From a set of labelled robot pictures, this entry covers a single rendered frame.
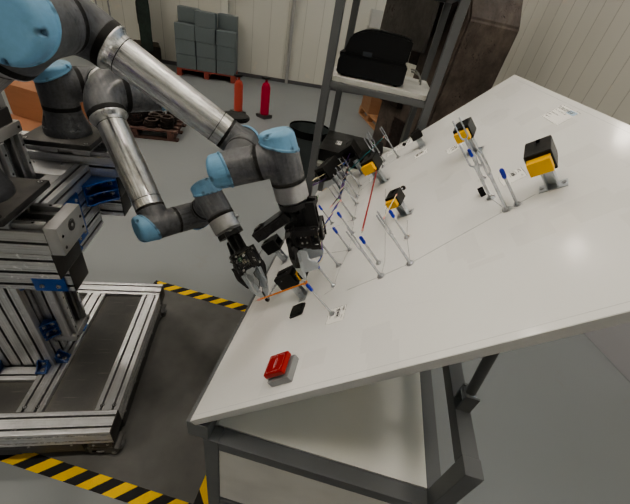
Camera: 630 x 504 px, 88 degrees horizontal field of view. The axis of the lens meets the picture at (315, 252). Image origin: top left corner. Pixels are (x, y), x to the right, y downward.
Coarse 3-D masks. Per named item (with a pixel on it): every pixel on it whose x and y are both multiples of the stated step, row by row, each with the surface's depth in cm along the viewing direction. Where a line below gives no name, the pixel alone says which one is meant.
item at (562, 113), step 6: (558, 108) 83; (564, 108) 81; (570, 108) 80; (546, 114) 85; (552, 114) 83; (558, 114) 81; (564, 114) 79; (570, 114) 78; (576, 114) 76; (552, 120) 81; (558, 120) 79; (564, 120) 77
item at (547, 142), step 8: (528, 144) 61; (536, 144) 60; (544, 144) 58; (552, 144) 58; (528, 152) 59; (536, 152) 57; (544, 152) 56; (552, 152) 56; (528, 160) 58; (544, 176) 62; (552, 176) 61; (544, 184) 61; (552, 184) 62; (560, 184) 61
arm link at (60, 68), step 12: (60, 60) 113; (48, 72) 107; (60, 72) 108; (72, 72) 112; (36, 84) 109; (48, 84) 108; (60, 84) 110; (72, 84) 112; (84, 84) 115; (48, 96) 110; (60, 96) 112; (72, 96) 114; (60, 108) 113
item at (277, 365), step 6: (276, 354) 70; (282, 354) 68; (288, 354) 68; (270, 360) 69; (276, 360) 68; (282, 360) 66; (288, 360) 67; (270, 366) 67; (276, 366) 66; (282, 366) 65; (270, 372) 66; (276, 372) 65; (282, 372) 64
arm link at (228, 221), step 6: (222, 216) 87; (228, 216) 88; (234, 216) 89; (210, 222) 88; (216, 222) 87; (222, 222) 87; (228, 222) 87; (234, 222) 88; (216, 228) 87; (222, 228) 87; (228, 228) 87; (216, 234) 88
